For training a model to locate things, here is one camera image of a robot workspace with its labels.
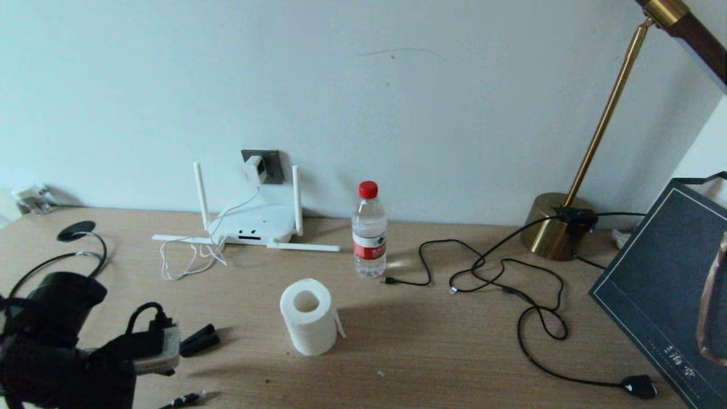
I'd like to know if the thin white adapter cable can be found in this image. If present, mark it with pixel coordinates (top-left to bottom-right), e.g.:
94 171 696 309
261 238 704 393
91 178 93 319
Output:
161 185 262 282

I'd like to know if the white power adapter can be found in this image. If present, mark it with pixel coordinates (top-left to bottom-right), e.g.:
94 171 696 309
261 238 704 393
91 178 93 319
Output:
244 155 268 186

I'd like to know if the white router with antennas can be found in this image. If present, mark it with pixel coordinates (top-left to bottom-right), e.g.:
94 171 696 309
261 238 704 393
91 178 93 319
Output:
152 162 340 252

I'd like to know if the black plastic clip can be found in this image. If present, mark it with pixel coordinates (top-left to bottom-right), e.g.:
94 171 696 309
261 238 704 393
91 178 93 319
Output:
179 324 221 357

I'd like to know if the black desk grommet cover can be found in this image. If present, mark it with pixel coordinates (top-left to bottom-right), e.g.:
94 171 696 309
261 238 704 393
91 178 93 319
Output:
57 221 96 243

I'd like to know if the white toilet paper roll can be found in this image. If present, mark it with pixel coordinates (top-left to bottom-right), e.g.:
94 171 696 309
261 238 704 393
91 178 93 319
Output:
279 278 346 357

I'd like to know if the water bottle red cap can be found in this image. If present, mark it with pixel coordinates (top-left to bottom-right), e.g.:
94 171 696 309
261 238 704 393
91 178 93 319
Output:
352 181 388 278

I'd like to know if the brass desk lamp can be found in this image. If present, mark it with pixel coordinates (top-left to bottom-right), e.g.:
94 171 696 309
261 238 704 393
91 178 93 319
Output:
521 0 727 262

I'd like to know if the black power block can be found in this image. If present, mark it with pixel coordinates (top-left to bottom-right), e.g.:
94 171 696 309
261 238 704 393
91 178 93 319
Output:
554 206 598 233

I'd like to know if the dark gift bag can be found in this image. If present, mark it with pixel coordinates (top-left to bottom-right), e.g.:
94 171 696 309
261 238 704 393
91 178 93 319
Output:
589 173 727 409

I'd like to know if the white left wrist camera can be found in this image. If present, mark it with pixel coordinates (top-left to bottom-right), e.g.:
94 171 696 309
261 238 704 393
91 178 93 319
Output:
133 323 181 377

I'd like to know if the thick black looped cable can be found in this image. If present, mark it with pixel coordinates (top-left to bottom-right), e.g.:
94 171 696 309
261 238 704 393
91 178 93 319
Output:
9 232 108 299

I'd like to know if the small white object by wall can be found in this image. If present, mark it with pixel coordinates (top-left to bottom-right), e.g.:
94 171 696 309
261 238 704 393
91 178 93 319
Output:
11 183 57 215

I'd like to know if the grey wall socket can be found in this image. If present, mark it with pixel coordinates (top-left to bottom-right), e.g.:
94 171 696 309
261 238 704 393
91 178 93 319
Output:
241 149 285 185

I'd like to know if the black cable silver connector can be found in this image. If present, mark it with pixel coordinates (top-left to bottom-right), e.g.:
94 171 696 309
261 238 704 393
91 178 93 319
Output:
449 215 569 296

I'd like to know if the black lamp power cord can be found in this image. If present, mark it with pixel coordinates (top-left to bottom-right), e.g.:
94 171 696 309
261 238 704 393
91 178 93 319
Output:
382 240 658 400

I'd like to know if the brown ribbon bag handle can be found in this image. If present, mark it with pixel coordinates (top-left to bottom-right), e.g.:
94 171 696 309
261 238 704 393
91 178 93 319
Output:
697 230 727 367

